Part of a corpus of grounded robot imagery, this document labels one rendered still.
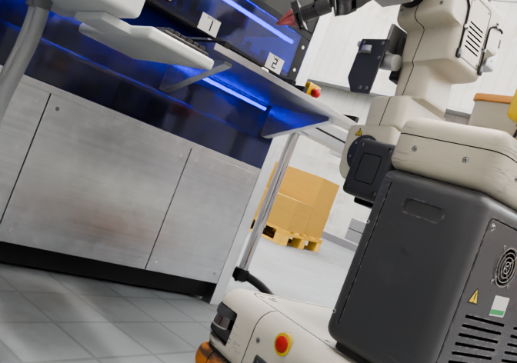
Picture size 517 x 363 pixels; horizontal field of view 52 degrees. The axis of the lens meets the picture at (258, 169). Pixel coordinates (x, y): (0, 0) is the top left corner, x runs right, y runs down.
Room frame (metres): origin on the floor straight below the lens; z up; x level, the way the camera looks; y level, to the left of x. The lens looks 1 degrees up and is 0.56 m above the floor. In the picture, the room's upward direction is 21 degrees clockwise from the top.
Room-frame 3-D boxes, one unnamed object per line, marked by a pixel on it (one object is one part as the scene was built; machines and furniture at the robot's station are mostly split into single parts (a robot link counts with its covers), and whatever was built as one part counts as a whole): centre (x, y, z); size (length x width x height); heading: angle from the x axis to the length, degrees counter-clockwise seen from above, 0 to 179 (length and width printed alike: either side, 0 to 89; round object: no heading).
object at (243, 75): (1.92, 0.12, 0.87); 0.70 x 0.48 x 0.02; 129
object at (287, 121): (2.07, -0.08, 0.80); 0.34 x 0.03 x 0.13; 39
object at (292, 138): (2.53, -0.10, 0.46); 0.09 x 0.09 x 0.77; 39
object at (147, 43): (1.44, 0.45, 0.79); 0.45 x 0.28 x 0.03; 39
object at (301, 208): (6.28, -0.19, 0.42); 1.41 x 1.06 x 0.83; 52
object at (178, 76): (1.75, 0.31, 0.80); 0.34 x 0.03 x 0.13; 39
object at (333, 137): (2.62, -0.21, 0.92); 0.69 x 0.15 x 0.16; 129
